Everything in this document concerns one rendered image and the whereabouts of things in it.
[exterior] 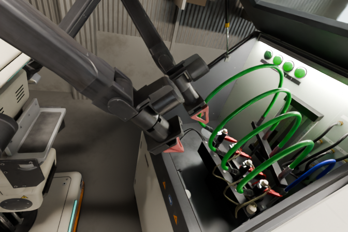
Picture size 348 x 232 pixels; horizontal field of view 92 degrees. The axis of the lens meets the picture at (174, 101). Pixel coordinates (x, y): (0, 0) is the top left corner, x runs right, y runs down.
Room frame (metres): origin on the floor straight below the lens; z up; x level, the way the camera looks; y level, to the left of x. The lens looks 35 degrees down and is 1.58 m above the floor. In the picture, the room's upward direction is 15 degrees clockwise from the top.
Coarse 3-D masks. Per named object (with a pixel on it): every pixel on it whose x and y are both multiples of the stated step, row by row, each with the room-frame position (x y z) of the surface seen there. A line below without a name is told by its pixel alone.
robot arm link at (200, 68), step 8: (160, 56) 0.50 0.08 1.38; (168, 56) 0.50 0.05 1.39; (192, 56) 0.52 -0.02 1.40; (160, 64) 0.48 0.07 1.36; (168, 64) 0.48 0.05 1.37; (184, 64) 0.50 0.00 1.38; (192, 64) 0.49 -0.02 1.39; (200, 64) 0.49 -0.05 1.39; (168, 72) 0.48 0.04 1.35; (192, 72) 0.47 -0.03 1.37; (200, 72) 0.48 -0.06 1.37
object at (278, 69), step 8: (264, 64) 0.57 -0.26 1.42; (272, 64) 0.59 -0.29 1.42; (240, 72) 0.53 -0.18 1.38; (248, 72) 0.54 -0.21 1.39; (280, 72) 0.62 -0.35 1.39; (232, 80) 0.51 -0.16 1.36; (280, 80) 0.64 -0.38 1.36; (216, 88) 0.50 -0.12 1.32; (208, 96) 0.49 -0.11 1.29; (272, 104) 0.66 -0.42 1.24; (264, 112) 0.67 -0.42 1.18
